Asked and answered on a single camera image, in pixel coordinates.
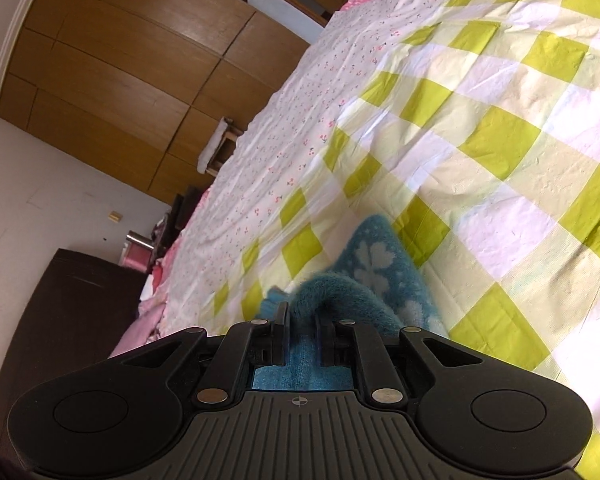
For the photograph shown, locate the teal flower pattern sweater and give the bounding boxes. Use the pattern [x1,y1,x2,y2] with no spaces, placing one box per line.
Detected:
[252,215,451,391]

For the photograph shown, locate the green checked bed sheet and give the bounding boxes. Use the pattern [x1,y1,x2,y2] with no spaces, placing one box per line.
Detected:
[107,0,600,480]

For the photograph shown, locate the pink heart print quilt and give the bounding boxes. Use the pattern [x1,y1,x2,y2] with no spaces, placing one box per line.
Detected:
[140,240,191,311]

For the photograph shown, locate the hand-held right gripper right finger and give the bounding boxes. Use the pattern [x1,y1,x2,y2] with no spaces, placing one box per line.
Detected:
[314,312,536,404]

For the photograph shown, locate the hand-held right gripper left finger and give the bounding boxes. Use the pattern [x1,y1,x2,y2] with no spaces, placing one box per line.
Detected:
[109,302,291,407]

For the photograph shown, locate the white stool cloth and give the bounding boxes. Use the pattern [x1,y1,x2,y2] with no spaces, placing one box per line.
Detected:
[197,116,233,171]

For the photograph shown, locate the dark nightstand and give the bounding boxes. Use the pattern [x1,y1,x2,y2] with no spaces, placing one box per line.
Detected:
[152,187,211,261]

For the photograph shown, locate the dark wooden headboard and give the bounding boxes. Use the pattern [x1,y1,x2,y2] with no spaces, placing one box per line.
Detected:
[0,247,156,461]

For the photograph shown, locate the metal thermos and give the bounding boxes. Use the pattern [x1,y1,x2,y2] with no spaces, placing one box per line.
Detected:
[126,230,156,250]

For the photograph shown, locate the wooden stool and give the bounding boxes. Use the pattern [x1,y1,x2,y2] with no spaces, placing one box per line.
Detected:
[200,117,245,177]

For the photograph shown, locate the wooden wardrobe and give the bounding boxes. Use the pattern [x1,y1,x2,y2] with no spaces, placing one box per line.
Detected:
[0,0,331,206]

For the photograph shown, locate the pink box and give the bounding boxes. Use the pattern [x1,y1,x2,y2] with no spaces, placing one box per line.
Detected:
[121,242,153,273]

